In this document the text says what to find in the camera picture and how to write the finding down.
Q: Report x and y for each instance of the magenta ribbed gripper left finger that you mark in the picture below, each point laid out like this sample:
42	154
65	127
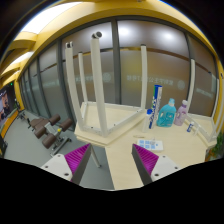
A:
71	166

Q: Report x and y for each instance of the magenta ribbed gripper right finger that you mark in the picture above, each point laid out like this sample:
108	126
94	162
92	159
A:
150	166

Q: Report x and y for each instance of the small white blue bottle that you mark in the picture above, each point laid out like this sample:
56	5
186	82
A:
147	120

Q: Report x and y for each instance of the upturned white-legged wooden table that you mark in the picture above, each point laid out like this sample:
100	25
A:
100	122

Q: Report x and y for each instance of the teal detergent bottle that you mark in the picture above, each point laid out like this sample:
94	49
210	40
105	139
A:
167	114

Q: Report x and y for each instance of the lilac detergent bottle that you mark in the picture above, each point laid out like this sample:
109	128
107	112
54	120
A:
181	114

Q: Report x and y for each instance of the small white blue can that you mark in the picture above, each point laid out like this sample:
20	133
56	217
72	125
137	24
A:
190	127

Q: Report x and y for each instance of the green plant at right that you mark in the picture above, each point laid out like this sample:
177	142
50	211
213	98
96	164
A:
217	152

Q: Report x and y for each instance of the blue white shuttlecock tube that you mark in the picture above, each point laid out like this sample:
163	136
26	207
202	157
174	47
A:
155	105

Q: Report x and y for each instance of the wall screen at left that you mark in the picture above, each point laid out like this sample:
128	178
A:
7	100

